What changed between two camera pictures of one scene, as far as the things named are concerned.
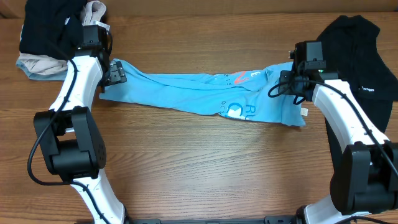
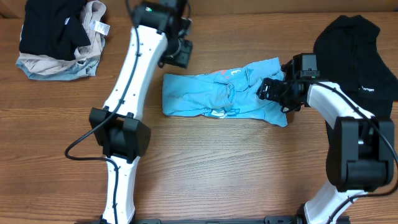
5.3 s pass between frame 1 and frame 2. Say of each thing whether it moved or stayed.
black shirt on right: stayed
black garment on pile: stayed
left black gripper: moved
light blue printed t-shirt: moved
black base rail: stayed
